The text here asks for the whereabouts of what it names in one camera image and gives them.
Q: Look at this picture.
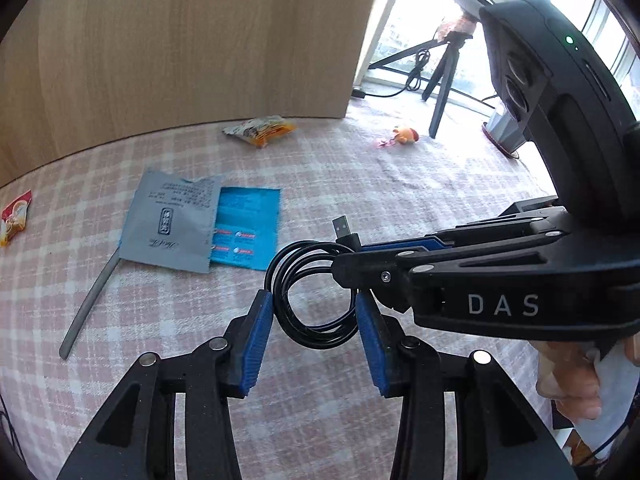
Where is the black USB cable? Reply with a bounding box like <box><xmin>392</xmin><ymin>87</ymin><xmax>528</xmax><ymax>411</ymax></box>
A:
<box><xmin>263</xmin><ymin>214</ymin><xmax>362</xmax><ymax>351</ymax></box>

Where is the red pot saucer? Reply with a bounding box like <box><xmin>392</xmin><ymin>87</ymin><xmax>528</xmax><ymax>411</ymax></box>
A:
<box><xmin>482</xmin><ymin>122</ymin><xmax>520</xmax><ymax>160</ymax></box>

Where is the blue foil packet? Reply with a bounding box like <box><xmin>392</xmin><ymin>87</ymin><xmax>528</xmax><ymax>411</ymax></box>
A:
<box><xmin>209</xmin><ymin>186</ymin><xmax>280</xmax><ymax>271</ymax></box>

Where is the red white snack packet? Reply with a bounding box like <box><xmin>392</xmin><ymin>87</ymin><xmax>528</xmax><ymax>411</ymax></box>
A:
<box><xmin>0</xmin><ymin>190</ymin><xmax>32</xmax><ymax>247</ymax></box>

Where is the grey plant pot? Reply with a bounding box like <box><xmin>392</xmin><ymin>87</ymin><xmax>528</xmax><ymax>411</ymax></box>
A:
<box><xmin>487</xmin><ymin>112</ymin><xmax>527</xmax><ymax>153</ymax></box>

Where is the grey foil packet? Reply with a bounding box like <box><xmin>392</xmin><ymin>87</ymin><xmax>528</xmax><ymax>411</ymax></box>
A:
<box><xmin>119</xmin><ymin>169</ymin><xmax>222</xmax><ymax>274</ymax></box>

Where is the orange white snack packet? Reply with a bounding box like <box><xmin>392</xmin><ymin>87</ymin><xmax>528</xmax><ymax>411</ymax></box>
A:
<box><xmin>222</xmin><ymin>115</ymin><xmax>296</xmax><ymax>148</ymax></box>

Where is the black tripod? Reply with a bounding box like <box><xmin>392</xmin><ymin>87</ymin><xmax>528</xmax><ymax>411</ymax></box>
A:
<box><xmin>368</xmin><ymin>32</ymin><xmax>473</xmax><ymax>139</ymax></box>

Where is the black tripod power cable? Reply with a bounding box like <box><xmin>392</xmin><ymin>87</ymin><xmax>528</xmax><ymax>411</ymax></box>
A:
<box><xmin>350</xmin><ymin>0</ymin><xmax>497</xmax><ymax>101</ymax></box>

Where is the right human hand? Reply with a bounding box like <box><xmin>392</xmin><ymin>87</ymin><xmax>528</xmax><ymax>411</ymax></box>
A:
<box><xmin>529</xmin><ymin>334</ymin><xmax>640</xmax><ymax>422</ymax></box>

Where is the pink plaid tablecloth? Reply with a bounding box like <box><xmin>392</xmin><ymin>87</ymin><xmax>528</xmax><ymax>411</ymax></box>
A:
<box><xmin>0</xmin><ymin>94</ymin><xmax>576</xmax><ymax>480</ymax></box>

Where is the wooden cabinet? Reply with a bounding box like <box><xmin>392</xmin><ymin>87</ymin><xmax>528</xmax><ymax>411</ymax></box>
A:
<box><xmin>1</xmin><ymin>0</ymin><xmax>374</xmax><ymax>182</ymax></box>

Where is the grey metal stick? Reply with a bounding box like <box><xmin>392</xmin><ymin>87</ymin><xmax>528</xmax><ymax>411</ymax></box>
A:
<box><xmin>58</xmin><ymin>249</ymin><xmax>120</xmax><ymax>361</ymax></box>

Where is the orange red toy figure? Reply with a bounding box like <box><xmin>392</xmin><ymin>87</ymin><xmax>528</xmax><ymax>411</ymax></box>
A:
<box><xmin>378</xmin><ymin>127</ymin><xmax>420</xmax><ymax>148</ymax></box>

